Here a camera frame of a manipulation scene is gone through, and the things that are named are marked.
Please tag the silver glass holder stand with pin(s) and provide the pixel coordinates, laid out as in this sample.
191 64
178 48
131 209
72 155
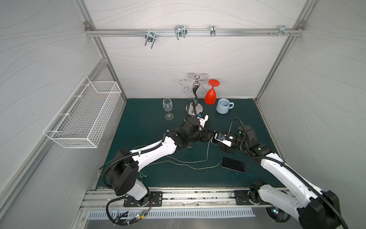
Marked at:
196 89

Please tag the metal hook right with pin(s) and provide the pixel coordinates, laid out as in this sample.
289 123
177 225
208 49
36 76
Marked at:
281 32

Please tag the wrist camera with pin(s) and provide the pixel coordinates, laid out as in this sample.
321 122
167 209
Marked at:
226 140
203 118

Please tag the aluminium top rail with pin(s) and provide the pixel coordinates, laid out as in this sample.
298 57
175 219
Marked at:
190 32

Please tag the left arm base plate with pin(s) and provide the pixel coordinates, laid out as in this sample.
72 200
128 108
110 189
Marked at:
151 199

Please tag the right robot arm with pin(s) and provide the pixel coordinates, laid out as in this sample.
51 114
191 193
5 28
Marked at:
310 205

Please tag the black phone purple frame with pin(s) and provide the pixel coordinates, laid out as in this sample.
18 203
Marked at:
234 165

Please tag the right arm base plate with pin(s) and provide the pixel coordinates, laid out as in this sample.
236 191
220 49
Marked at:
246 197

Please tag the red plastic goblet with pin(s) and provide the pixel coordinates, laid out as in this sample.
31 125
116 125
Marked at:
210 97

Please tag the metal hook small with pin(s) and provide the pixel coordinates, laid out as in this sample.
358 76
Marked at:
212 31

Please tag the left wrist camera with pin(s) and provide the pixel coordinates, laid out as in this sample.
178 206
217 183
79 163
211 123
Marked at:
203 118

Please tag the metal hook left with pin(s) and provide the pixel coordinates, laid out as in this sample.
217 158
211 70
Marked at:
150 37

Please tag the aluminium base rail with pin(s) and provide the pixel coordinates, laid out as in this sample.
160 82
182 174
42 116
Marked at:
182 198

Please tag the white wire basket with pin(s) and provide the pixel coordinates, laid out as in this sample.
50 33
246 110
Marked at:
82 120

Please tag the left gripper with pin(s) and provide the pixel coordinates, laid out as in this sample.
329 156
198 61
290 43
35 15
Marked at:
204 135

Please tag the green table mat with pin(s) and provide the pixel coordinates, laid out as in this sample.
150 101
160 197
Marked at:
143 123

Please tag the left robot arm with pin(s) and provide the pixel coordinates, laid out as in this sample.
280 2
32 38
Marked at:
121 174

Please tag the light blue mug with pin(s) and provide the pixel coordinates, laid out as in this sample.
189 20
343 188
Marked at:
224 105

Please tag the black phone silver frame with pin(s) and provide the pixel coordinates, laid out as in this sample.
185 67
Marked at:
217 143

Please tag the white vent strip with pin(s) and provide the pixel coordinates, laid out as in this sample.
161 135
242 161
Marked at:
208 213

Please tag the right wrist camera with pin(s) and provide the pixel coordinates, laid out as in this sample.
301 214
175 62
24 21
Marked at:
226 140

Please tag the clear wine glass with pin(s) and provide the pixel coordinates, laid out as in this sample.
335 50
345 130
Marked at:
168 106

